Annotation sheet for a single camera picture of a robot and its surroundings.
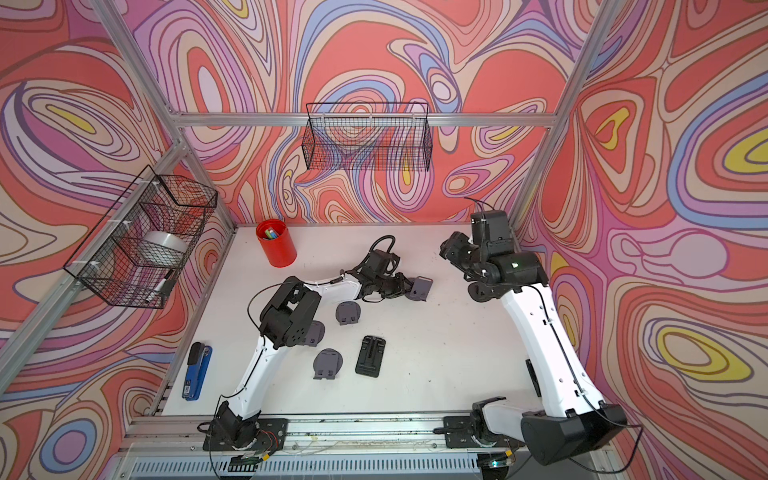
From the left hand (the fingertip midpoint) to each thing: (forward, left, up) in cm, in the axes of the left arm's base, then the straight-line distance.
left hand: (418, 291), depth 98 cm
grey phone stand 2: (-8, +23, 0) cm, 24 cm away
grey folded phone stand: (-23, +28, -2) cm, 36 cm away
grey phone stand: (-2, 0, +5) cm, 6 cm away
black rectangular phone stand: (-22, +15, 0) cm, 27 cm away
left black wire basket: (-8, +74, +27) cm, 79 cm away
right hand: (-8, -5, +28) cm, 29 cm away
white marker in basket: (-15, +67, +23) cm, 72 cm away
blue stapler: (-24, +64, -1) cm, 68 cm away
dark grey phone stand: (-2, -21, +2) cm, 21 cm away
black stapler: (-27, -31, -2) cm, 41 cm away
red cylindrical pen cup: (+15, +48, +8) cm, 51 cm away
